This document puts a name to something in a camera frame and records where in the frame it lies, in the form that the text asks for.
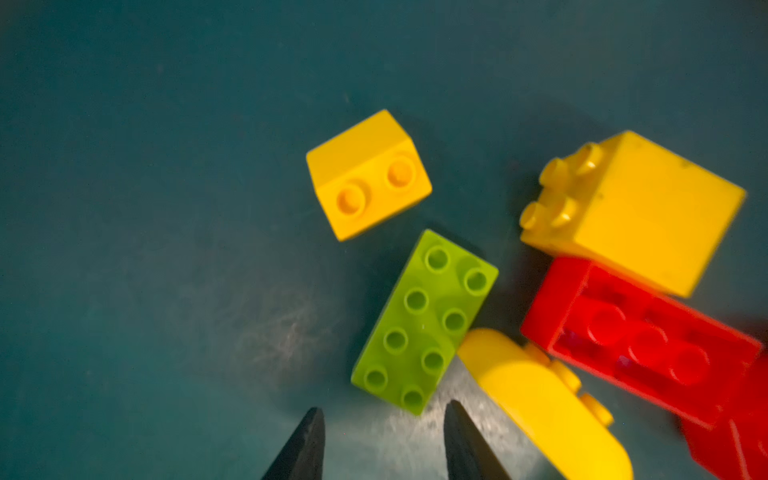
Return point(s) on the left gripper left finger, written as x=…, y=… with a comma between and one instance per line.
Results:
x=302, y=457

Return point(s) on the red brick cluster right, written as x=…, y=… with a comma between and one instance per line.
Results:
x=736, y=446

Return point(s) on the red brick cluster left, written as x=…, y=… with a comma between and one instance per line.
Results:
x=638, y=339

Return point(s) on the green brick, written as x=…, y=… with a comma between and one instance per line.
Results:
x=433, y=305

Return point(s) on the red brick cluster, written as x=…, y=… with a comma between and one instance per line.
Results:
x=638, y=339
x=736, y=446

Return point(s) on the yellow square brick cluster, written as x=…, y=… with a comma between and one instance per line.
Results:
x=635, y=207

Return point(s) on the yellow curved brick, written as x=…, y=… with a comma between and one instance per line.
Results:
x=545, y=399

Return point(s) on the small yellow slope brick left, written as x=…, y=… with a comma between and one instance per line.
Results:
x=367, y=174

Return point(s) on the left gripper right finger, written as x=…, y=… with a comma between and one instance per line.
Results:
x=468, y=455

